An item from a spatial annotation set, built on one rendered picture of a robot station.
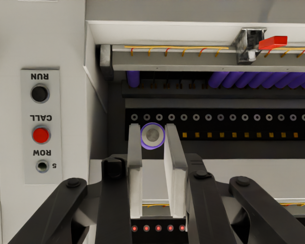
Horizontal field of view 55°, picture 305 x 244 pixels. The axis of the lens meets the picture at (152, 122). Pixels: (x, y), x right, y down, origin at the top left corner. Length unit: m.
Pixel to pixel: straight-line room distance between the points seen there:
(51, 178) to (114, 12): 0.19
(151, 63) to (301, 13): 0.17
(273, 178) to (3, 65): 0.32
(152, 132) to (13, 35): 0.20
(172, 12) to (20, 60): 0.17
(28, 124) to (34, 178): 0.06
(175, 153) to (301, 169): 0.24
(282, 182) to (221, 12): 0.20
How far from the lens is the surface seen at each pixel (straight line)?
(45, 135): 0.33
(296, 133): 0.54
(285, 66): 0.40
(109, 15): 0.33
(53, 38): 0.33
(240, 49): 0.35
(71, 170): 0.33
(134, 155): 0.16
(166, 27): 0.33
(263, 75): 0.44
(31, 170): 0.34
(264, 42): 0.31
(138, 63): 0.36
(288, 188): 0.37
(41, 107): 0.33
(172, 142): 0.17
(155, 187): 0.33
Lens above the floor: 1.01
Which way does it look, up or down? 6 degrees up
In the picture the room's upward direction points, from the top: 180 degrees counter-clockwise
